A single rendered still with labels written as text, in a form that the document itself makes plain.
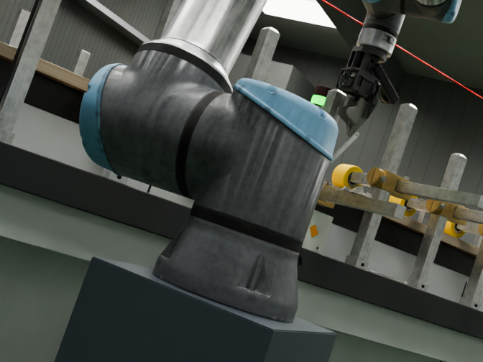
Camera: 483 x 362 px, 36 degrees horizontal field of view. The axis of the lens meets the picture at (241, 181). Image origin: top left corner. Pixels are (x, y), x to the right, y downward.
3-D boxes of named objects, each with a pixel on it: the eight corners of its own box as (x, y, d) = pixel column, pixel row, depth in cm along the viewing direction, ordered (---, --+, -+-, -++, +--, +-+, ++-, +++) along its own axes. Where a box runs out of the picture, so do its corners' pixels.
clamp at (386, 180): (411, 201, 207) (417, 184, 207) (377, 186, 199) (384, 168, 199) (395, 197, 212) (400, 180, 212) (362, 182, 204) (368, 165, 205)
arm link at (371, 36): (378, 43, 193) (405, 42, 184) (372, 60, 192) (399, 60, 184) (353, 28, 188) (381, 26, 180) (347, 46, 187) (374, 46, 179)
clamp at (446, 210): (466, 226, 220) (472, 210, 221) (438, 212, 213) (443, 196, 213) (451, 222, 225) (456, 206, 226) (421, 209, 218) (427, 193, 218)
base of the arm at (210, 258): (311, 325, 101) (336, 254, 102) (259, 320, 84) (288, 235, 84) (193, 278, 109) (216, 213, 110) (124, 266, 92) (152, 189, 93)
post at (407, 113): (362, 274, 202) (419, 107, 205) (353, 271, 200) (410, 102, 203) (353, 271, 205) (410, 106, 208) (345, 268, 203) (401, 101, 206)
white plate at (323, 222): (321, 254, 192) (334, 217, 193) (242, 226, 178) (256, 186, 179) (320, 253, 193) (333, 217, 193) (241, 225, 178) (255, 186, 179)
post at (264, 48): (214, 223, 175) (281, 31, 178) (202, 219, 173) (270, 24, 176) (206, 220, 178) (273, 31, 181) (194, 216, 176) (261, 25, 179)
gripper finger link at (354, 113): (335, 128, 183) (348, 93, 183) (352, 136, 186) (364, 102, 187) (343, 129, 180) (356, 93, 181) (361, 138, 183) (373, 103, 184)
